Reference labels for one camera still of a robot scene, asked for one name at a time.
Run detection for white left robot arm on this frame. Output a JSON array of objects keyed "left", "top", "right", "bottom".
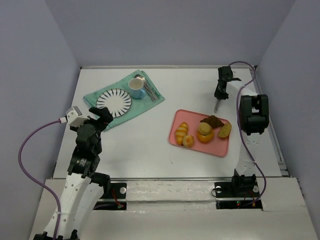
[{"left": 34, "top": 106, "right": 113, "bottom": 240}]

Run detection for silver fork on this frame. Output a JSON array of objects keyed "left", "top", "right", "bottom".
[{"left": 140, "top": 76, "right": 157, "bottom": 101}]

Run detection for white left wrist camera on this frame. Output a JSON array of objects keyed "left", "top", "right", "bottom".
[{"left": 65, "top": 106, "right": 89, "bottom": 128}]

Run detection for dark chocolate bread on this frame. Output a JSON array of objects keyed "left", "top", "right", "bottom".
[{"left": 200, "top": 115, "right": 225, "bottom": 129}]

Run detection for blue striped white plate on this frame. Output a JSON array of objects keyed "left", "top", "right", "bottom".
[{"left": 96, "top": 88, "right": 132, "bottom": 118}]

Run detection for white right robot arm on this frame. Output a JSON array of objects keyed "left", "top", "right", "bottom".
[{"left": 213, "top": 66, "right": 269, "bottom": 200}]

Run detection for toasted baguette slice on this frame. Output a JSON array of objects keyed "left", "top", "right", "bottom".
[{"left": 217, "top": 122, "right": 232, "bottom": 140}]

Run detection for teal cloth mat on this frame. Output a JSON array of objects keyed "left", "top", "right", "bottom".
[{"left": 82, "top": 70, "right": 165, "bottom": 130}]

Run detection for small round bread roll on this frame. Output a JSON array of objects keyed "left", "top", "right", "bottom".
[{"left": 182, "top": 135, "right": 195, "bottom": 148}]

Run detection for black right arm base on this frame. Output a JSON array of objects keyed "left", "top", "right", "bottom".
[{"left": 211, "top": 181, "right": 263, "bottom": 210}]

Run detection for silver metal tongs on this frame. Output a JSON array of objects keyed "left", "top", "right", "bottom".
[{"left": 214, "top": 99, "right": 221, "bottom": 113}]

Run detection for pink plastic tray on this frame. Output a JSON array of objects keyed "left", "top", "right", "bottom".
[{"left": 168, "top": 109, "right": 229, "bottom": 158}]

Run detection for light blue mug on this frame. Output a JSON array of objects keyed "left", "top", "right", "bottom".
[{"left": 128, "top": 78, "right": 146, "bottom": 100}]

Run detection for striped croissant bread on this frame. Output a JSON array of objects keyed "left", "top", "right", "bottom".
[{"left": 175, "top": 122, "right": 189, "bottom": 146}]

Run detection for orange round bun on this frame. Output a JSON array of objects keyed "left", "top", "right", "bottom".
[{"left": 197, "top": 132, "right": 214, "bottom": 144}]

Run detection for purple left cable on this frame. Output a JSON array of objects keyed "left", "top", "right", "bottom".
[{"left": 18, "top": 117, "right": 68, "bottom": 240}]

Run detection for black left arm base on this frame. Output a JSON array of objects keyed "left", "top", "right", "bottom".
[{"left": 93, "top": 182, "right": 127, "bottom": 211}]

